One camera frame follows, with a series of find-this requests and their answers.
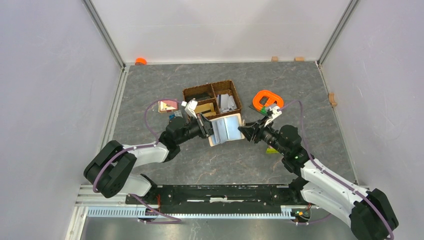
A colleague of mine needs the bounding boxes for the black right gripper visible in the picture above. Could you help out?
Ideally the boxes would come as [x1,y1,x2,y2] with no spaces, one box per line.
[238,114,288,156]

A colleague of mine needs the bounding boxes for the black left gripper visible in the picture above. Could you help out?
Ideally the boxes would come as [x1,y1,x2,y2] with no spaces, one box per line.
[176,112,224,145]

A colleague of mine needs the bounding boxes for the beige leather card holder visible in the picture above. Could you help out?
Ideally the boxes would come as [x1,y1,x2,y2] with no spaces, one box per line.
[208,113,245,147]

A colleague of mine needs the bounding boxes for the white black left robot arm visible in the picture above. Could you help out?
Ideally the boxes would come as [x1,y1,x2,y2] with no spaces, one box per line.
[83,113,214,204]

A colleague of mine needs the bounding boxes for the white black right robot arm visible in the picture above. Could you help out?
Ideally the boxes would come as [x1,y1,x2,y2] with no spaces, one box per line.
[238,119,399,240]

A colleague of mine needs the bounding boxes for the playing card box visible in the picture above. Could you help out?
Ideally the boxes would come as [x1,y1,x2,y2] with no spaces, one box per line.
[158,100,179,113]

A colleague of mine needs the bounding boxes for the yellow cards in basket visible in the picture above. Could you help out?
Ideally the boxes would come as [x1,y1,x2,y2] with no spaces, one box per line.
[194,102,217,118]

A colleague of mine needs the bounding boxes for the silver cards in basket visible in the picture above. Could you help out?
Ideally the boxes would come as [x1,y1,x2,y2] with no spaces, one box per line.
[217,93,238,113]

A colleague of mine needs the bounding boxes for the black cards in basket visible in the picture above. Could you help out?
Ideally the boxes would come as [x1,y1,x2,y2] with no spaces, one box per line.
[185,92,211,102]

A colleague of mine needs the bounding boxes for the grey toy brick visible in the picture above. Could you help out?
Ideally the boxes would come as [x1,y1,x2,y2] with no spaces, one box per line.
[174,110,183,117]

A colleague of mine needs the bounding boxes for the lime green toy brick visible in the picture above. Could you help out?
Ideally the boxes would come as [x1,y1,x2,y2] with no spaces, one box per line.
[266,147,279,154]

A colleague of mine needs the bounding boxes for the brown woven divided basket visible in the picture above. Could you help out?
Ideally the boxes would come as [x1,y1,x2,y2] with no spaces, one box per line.
[182,79,242,120]

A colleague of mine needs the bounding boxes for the orange round cap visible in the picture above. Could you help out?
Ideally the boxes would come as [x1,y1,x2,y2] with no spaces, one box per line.
[134,57,147,66]

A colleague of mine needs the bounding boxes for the curved wooden piece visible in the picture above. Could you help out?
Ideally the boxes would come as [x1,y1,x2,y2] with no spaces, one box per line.
[328,92,338,108]

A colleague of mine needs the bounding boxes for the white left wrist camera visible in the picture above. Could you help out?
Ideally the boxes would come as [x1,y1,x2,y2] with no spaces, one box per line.
[181,99,198,119]

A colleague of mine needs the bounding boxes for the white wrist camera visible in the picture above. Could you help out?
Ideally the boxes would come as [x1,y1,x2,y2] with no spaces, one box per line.
[264,103,282,127]
[181,99,198,119]

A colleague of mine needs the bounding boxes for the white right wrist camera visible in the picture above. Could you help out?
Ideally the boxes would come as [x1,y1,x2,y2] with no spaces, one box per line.
[264,103,282,127]

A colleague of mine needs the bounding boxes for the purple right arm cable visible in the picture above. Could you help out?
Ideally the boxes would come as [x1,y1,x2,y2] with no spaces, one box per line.
[274,99,392,240]

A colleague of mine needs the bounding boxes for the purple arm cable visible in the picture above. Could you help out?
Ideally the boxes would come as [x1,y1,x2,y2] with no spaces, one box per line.
[274,99,392,240]
[92,98,186,225]

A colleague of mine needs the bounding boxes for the orange tape dispenser ring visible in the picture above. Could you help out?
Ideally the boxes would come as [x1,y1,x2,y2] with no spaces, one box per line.
[252,90,285,112]

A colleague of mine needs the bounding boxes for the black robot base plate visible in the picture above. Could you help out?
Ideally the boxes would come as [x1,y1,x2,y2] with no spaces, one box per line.
[141,184,311,214]

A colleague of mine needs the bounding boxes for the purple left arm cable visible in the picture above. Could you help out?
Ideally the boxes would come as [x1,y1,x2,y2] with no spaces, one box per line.
[92,98,186,225]

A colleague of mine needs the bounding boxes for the aluminium frame rail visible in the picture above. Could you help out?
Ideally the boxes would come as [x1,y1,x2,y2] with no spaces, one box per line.
[74,184,377,220]

